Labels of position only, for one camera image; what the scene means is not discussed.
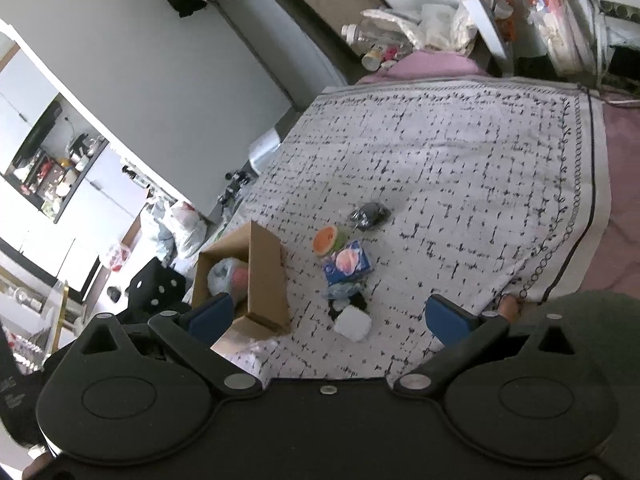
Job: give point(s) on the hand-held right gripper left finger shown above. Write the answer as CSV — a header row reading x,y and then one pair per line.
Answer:
x,y
212,316

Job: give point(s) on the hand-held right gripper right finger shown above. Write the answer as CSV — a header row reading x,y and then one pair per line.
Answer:
x,y
447,319

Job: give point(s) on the cardboard box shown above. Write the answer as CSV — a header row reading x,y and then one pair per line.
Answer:
x,y
266,280

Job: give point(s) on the white square packet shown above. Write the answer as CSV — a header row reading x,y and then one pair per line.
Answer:
x,y
352,324

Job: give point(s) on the clear plastic bag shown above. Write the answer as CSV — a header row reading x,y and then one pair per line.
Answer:
x,y
340,291

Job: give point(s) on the snack packet with picture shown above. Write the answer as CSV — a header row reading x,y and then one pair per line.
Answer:
x,y
350,261

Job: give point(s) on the black item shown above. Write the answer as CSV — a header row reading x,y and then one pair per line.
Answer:
x,y
370,215

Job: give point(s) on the burger plush toy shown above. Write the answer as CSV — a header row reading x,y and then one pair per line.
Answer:
x,y
326,241

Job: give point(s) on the person's left hand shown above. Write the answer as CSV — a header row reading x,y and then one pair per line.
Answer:
x,y
36,464

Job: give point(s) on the grey plush toy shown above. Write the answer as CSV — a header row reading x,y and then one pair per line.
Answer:
x,y
222,276

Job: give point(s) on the black dotted cube cushion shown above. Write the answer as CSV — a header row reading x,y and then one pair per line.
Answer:
x,y
155,290

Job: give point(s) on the white plastic bag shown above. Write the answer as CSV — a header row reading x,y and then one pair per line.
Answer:
x,y
189,227

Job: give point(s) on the grey plastic bag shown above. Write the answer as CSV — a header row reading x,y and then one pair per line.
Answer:
x,y
161,235

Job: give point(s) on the black slipper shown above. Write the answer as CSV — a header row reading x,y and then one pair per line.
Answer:
x,y
114,293

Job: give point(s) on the red print plastic bag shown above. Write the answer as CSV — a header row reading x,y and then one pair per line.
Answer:
x,y
117,257

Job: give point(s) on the black tripod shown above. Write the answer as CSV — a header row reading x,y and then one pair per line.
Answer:
x,y
235,185

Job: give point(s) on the black and white printed blanket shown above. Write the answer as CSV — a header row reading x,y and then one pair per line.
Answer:
x,y
450,170

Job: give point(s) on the white trash bin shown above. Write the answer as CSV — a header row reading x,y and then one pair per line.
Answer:
x,y
264,152

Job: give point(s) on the paper cup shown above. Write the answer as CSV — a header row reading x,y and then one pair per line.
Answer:
x,y
372,59

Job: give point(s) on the grey door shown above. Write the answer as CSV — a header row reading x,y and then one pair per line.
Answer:
x,y
300,50

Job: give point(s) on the white kitchen cabinet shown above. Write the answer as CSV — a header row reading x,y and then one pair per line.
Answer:
x,y
20,100

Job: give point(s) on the pile of plastic bags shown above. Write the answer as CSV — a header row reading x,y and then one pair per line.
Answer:
x,y
440,25

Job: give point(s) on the clear plastic bottle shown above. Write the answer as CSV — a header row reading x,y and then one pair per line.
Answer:
x,y
367,35

